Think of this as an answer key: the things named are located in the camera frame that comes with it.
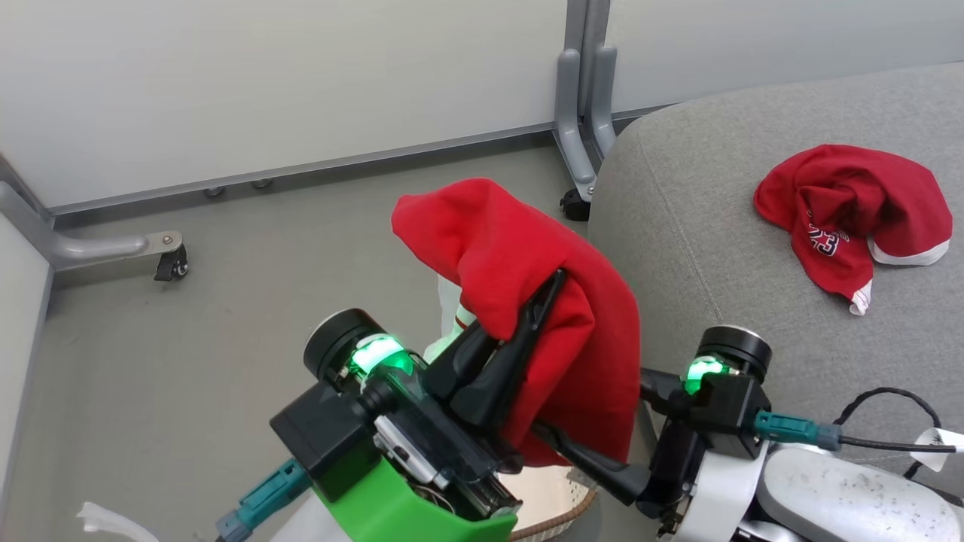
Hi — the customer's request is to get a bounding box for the black cable teal connector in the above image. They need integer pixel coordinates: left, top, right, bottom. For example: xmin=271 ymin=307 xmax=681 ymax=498
xmin=217 ymin=459 xmax=311 ymax=542
xmin=753 ymin=387 xmax=959 ymax=483

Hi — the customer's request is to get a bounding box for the grey partition post foot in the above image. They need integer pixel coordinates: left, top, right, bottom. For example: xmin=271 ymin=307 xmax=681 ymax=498
xmin=554 ymin=0 xmax=618 ymax=202

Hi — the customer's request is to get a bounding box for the white perforated laundry basket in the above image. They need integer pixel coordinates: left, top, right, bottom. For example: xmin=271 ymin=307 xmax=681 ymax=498
xmin=497 ymin=463 xmax=601 ymax=542

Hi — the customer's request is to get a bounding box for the red shirt with white trim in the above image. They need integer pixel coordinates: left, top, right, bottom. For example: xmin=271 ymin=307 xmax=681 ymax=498
xmin=391 ymin=178 xmax=642 ymax=467

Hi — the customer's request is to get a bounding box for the grey partition bottom rail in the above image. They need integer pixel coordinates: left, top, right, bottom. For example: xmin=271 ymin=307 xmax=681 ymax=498
xmin=49 ymin=124 xmax=562 ymax=227

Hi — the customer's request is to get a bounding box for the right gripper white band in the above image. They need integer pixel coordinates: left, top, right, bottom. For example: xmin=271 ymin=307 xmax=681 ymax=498
xmin=531 ymin=367 xmax=770 ymax=542

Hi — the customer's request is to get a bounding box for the grey partition leg with screw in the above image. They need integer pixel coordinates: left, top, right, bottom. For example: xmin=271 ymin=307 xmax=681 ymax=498
xmin=0 ymin=154 xmax=184 ymax=272

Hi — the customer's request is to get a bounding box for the left black cable teal connector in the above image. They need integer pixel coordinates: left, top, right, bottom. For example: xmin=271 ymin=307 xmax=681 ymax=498
xmin=217 ymin=459 xmax=311 ymax=542

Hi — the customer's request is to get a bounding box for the grey fabric sofa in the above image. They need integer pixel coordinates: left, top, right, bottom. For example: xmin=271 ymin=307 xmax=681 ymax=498
xmin=587 ymin=62 xmax=964 ymax=498

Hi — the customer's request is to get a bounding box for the right black cable teal connector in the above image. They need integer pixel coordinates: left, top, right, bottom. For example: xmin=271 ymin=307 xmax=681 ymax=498
xmin=753 ymin=387 xmax=959 ymax=483

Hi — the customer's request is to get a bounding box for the black caster wheel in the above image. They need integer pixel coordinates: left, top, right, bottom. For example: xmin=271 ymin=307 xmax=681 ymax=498
xmin=154 ymin=245 xmax=189 ymax=282
xmin=560 ymin=188 xmax=592 ymax=222

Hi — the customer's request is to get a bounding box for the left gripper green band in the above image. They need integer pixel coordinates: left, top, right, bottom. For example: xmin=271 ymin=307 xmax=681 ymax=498
xmin=313 ymin=269 xmax=567 ymax=542

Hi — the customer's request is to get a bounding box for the red white basketball jersey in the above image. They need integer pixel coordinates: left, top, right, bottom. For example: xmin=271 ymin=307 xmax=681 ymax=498
xmin=753 ymin=144 xmax=953 ymax=316

